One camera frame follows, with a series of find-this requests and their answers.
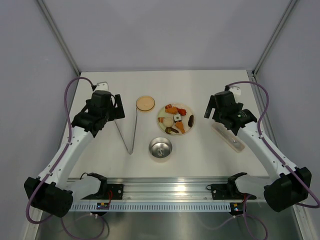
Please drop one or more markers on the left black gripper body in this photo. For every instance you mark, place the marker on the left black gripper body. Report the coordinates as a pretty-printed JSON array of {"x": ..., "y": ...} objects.
[{"x": 109, "y": 113}]

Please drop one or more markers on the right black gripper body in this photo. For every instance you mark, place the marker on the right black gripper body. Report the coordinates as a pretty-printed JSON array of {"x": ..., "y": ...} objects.
[{"x": 217, "y": 115}]

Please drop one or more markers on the metal tongs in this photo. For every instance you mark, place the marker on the metal tongs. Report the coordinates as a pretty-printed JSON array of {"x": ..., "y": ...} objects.
[{"x": 127, "y": 131}]

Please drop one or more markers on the white steamed bun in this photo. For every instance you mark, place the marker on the white steamed bun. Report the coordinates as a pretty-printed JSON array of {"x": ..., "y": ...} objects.
[{"x": 168, "y": 122}]

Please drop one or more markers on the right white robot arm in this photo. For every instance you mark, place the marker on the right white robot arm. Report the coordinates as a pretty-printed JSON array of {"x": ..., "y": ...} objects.
[{"x": 287, "y": 184}]

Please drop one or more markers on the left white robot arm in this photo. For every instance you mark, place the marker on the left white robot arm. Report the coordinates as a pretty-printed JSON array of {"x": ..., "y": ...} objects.
[{"x": 49, "y": 191}]

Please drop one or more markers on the steel lunch box bowl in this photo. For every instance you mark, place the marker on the steel lunch box bowl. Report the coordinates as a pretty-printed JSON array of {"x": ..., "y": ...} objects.
[{"x": 160, "y": 149}]

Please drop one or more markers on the dark sea cucumber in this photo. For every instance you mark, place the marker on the dark sea cucumber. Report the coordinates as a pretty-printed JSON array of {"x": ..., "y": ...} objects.
[{"x": 191, "y": 121}]

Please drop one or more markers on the clear cutlery case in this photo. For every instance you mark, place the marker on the clear cutlery case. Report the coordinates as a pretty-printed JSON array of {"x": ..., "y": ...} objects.
[{"x": 238, "y": 148}]

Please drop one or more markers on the beige round lid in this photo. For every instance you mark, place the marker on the beige round lid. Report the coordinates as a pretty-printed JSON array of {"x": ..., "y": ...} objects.
[{"x": 145, "y": 103}]

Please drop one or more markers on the red lobster piece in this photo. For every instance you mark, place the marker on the red lobster piece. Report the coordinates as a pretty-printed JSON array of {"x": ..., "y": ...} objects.
[{"x": 181, "y": 111}]

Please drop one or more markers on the metal spoon in case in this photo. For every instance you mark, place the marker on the metal spoon in case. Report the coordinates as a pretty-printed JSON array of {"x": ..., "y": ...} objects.
[{"x": 229, "y": 137}]

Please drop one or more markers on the sushi roll piece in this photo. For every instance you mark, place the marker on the sushi roll piece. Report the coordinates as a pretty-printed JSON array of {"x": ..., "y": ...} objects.
[{"x": 177, "y": 118}]

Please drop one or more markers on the orange fried shrimp lower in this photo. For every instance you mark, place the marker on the orange fried shrimp lower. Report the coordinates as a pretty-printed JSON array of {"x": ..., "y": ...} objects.
[{"x": 180, "y": 126}]

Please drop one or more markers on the orange fried piece upper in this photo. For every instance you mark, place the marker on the orange fried piece upper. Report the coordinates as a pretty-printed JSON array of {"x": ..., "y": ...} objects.
[{"x": 172, "y": 110}]

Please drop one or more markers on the cream round plate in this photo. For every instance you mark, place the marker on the cream round plate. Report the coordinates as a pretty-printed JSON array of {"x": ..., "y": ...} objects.
[{"x": 185, "y": 118}]

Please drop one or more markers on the dark brown shrimp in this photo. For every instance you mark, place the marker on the dark brown shrimp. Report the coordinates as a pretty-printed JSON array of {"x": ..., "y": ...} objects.
[{"x": 170, "y": 130}]

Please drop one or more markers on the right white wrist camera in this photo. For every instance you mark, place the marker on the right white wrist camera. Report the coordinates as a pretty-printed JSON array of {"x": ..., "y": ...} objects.
[{"x": 236, "y": 90}]

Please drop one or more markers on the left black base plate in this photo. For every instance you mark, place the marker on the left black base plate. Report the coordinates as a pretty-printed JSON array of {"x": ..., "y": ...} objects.
[{"x": 113, "y": 191}]

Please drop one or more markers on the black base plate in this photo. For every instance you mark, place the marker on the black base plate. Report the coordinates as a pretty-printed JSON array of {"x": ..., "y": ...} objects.
[
  {"x": 220, "y": 191},
  {"x": 113, "y": 191}
]

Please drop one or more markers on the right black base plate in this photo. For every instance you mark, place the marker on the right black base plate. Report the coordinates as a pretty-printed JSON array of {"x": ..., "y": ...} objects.
[{"x": 220, "y": 191}]

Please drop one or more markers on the aluminium mounting rail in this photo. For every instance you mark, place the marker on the aluminium mounting rail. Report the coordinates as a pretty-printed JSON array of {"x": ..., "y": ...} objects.
[{"x": 167, "y": 189}]

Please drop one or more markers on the white slotted cable duct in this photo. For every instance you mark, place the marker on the white slotted cable duct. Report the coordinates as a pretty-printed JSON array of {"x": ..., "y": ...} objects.
[{"x": 151, "y": 207}]

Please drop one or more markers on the left aluminium frame post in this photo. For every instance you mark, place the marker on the left aluminium frame post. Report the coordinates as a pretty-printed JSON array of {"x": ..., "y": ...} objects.
[{"x": 48, "y": 17}]

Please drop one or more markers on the aluminium frame post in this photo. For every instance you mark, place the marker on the aluminium frame post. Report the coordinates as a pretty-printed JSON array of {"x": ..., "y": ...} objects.
[
  {"x": 48, "y": 17},
  {"x": 280, "y": 26}
]

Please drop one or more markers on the right aluminium frame post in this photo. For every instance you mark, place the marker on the right aluminium frame post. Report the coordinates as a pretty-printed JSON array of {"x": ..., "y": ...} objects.
[{"x": 280, "y": 26}]

